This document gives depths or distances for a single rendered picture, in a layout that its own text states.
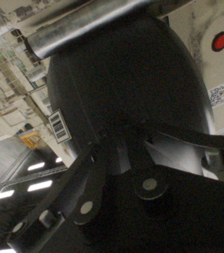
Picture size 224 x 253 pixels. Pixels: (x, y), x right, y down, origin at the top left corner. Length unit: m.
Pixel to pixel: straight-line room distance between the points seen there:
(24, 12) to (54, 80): 0.11
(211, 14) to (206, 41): 0.06
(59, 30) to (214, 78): 0.44
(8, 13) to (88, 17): 0.13
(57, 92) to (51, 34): 0.10
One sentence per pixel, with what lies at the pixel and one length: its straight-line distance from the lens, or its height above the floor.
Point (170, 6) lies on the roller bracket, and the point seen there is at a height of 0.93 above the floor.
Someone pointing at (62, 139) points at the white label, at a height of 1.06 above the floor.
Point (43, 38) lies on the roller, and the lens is 0.32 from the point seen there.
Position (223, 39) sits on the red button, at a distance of 0.51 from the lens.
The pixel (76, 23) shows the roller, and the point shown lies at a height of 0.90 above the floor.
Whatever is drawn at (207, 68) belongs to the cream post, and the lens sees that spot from 0.50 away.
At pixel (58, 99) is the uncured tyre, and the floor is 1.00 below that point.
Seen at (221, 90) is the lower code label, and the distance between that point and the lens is 0.56.
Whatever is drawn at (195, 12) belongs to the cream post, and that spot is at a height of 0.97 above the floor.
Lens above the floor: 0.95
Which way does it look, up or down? 29 degrees up
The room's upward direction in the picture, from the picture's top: 154 degrees clockwise
